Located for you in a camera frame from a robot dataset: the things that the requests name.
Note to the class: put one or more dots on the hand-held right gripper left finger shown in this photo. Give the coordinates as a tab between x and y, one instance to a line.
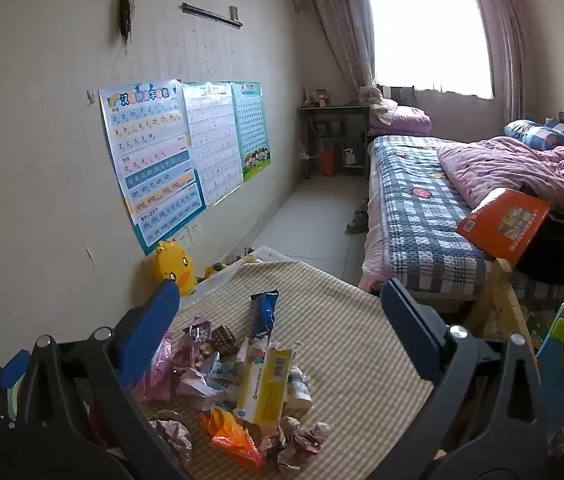
154	332

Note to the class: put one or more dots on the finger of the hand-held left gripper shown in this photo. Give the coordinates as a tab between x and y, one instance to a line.
14	367

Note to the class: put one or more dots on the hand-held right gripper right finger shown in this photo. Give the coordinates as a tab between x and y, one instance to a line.
409	332

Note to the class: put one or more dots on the blue snack wrapper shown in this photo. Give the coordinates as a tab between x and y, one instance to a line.
264	315

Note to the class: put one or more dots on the purple foil wrapper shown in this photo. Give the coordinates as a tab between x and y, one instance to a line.
196	330

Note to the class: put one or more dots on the pink plastic bag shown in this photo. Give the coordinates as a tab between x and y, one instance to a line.
159	375

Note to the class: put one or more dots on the round table checked cloth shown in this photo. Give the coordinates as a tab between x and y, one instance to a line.
357	360

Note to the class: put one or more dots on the yellow duck toy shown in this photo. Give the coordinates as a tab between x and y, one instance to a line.
174	267

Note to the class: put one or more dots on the blue white wrapper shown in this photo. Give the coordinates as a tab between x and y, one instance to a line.
222	377

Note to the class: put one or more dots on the yellow black toy vehicle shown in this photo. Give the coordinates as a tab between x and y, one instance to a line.
221	266

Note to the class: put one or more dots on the bed with checked cover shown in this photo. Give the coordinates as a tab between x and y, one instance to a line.
412	210

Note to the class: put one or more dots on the yellow white carton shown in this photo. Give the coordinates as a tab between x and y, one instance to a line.
266	385

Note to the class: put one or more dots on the pair of shoes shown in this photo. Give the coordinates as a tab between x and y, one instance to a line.
358	217

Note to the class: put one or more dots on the orange plastic bag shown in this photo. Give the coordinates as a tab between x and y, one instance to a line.
229	437

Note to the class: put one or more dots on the white storage box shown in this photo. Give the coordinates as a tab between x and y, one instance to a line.
272	255

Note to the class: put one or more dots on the small orange bin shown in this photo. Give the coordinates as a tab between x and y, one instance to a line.
328	162

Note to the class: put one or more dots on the pink quilt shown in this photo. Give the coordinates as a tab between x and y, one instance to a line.
512	170

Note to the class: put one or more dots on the folded pink blankets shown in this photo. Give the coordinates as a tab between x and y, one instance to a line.
402	117

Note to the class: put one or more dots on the black desk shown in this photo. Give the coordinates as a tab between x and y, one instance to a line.
334	110

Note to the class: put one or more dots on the blue checked pillow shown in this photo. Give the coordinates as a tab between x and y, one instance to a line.
542	135

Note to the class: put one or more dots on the pink patterned curtain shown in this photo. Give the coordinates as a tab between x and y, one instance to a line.
344	25
504	50

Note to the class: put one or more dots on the window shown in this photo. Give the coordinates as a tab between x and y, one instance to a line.
427	30

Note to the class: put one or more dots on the dark hanging strip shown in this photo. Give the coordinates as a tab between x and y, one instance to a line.
126	5

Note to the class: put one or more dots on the wooden frame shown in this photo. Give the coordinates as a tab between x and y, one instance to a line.
504	300

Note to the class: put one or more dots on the white wall socket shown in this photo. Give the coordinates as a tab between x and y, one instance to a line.
189	237

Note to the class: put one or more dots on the blue bordered alphabet wall poster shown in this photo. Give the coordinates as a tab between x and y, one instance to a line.
154	170

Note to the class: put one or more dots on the white chart wall poster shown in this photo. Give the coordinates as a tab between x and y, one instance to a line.
214	140

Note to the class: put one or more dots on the green chart wall poster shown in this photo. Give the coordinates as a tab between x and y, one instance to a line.
252	130

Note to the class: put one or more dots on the black wall rail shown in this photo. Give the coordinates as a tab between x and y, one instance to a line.
211	14

